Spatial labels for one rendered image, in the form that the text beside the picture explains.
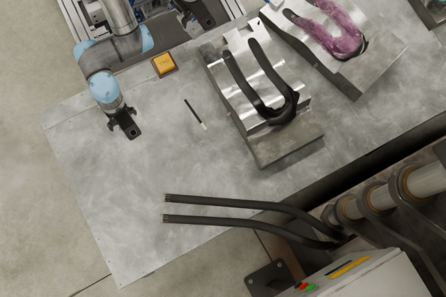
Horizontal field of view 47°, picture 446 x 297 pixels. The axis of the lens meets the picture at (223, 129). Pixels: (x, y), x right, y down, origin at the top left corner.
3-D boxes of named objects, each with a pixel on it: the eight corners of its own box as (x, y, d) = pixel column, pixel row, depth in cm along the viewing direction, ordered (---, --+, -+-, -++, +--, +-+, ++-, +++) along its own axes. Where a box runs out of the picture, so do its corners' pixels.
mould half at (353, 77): (257, 16, 202) (261, 2, 191) (302, -25, 207) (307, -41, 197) (354, 103, 194) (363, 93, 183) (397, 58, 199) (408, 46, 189)
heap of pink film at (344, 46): (288, 24, 195) (291, 14, 187) (318, -6, 199) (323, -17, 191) (339, 69, 191) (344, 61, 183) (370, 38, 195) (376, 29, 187)
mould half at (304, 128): (196, 56, 196) (196, 40, 183) (255, 27, 200) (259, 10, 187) (261, 170, 186) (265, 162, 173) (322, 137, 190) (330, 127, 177)
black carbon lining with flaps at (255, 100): (218, 55, 189) (219, 44, 180) (256, 36, 192) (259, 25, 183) (265, 136, 182) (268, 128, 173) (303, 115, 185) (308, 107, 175)
